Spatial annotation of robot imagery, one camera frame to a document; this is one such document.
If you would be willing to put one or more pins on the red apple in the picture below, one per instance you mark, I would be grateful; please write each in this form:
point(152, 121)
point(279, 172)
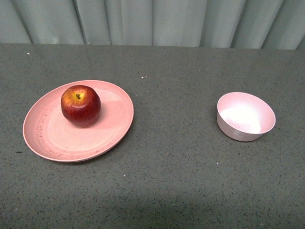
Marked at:
point(81, 105)

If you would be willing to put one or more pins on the light pink bowl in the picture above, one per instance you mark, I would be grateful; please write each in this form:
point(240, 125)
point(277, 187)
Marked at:
point(244, 117)

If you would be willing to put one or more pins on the pink round plate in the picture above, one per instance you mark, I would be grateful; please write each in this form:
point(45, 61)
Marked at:
point(50, 135)

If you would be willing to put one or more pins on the grey-green curtain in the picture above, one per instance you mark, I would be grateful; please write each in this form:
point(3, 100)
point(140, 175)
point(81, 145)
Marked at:
point(251, 24)

